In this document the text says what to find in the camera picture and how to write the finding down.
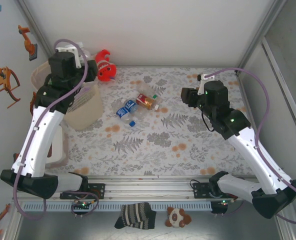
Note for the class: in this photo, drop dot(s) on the striped black beige sock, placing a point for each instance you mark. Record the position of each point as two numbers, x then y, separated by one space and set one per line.
135 216

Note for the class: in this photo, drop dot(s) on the beige plastic bin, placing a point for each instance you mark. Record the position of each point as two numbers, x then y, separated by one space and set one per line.
36 75

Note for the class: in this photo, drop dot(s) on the clear bottle green cap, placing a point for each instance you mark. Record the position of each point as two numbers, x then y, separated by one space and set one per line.
155 96

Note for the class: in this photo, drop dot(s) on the small circuit board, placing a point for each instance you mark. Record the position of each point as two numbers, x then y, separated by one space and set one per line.
83 204
224 202

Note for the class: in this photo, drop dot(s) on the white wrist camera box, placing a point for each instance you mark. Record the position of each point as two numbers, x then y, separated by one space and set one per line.
205 77
71 51

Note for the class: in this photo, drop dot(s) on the aluminium frame post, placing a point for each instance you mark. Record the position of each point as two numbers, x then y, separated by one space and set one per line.
266 25
35 22

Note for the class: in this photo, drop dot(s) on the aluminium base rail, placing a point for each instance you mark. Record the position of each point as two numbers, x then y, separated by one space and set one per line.
148 193

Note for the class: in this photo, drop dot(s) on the red plush toy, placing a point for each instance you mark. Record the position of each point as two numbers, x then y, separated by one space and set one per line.
105 70

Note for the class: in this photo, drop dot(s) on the red gold label bottle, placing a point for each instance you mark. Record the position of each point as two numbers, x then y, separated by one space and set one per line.
141 98

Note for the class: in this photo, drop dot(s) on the brown white panda plush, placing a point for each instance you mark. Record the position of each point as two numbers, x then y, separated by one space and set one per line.
176 217

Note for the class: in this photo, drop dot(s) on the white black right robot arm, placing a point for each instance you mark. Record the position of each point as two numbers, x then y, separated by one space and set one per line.
258 160

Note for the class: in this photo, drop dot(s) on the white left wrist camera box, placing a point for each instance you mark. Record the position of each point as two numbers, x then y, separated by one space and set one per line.
71 51

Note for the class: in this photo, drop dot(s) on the floral patterned tablecloth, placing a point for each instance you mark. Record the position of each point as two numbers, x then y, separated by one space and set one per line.
138 155

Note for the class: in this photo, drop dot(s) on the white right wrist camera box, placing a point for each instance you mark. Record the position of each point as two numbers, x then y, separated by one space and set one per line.
205 77

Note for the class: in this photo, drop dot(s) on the beige ribbed waste bin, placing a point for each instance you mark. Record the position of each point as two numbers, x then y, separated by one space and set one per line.
85 117

